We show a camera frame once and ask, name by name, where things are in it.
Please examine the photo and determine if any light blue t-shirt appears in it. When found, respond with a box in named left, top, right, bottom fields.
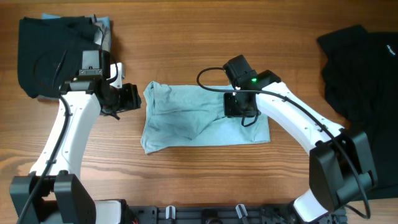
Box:
left=141, top=81, right=271, bottom=154

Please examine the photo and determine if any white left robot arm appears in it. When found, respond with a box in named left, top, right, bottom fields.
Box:
left=10, top=91, right=131, bottom=224

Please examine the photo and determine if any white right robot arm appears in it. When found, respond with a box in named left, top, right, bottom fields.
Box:
left=224, top=68, right=377, bottom=223

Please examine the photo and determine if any black clothes pile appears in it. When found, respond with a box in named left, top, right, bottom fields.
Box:
left=317, top=25, right=397, bottom=199

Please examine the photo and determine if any folded grey garment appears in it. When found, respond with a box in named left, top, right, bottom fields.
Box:
left=94, top=21, right=111, bottom=52

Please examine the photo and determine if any folded light blue garment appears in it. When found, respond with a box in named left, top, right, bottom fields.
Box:
left=41, top=13, right=111, bottom=29

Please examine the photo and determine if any folded black garment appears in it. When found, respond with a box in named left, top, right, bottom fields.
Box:
left=17, top=17, right=100, bottom=98

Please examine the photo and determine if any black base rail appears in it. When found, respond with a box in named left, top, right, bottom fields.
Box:
left=124, top=203, right=348, bottom=224

